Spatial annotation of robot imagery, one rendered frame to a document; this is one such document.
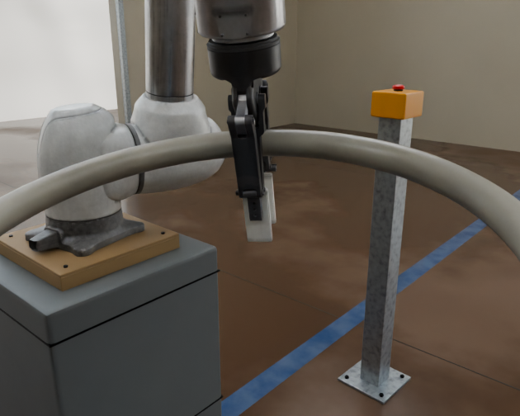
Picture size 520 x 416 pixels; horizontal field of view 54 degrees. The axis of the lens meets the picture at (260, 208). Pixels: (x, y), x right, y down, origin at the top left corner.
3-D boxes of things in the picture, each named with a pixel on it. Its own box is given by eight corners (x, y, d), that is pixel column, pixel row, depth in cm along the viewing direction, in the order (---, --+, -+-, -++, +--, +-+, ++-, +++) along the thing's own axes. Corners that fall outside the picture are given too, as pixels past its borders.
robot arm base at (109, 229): (5, 245, 104) (1, 219, 102) (90, 215, 122) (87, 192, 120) (65, 265, 95) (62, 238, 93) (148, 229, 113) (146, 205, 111)
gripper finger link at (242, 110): (257, 77, 53) (248, 82, 48) (260, 126, 55) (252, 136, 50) (234, 78, 53) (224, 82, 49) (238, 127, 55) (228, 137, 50)
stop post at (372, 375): (410, 379, 195) (442, 88, 161) (383, 404, 181) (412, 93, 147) (366, 357, 208) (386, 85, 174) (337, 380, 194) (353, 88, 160)
